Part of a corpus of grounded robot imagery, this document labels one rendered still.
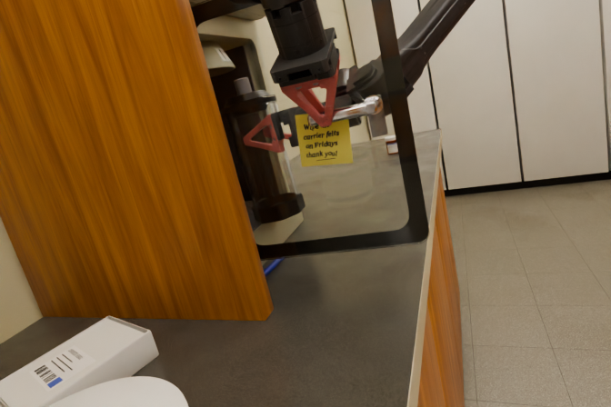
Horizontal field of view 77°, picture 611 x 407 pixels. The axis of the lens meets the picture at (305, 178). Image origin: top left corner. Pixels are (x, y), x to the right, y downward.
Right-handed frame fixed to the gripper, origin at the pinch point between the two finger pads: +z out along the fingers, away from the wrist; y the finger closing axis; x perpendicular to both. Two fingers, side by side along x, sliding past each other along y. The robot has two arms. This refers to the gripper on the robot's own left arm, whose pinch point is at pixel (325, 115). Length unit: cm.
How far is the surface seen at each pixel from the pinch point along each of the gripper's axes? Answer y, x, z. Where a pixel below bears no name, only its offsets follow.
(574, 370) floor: -36, 54, 147
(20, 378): 28, -40, 12
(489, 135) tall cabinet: -254, 68, 187
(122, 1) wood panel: -3.7, -21.3, -19.3
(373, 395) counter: 27.1, 3.2, 16.5
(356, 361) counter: 22.7, 1.0, 18.5
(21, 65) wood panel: -4.3, -42.9, -15.8
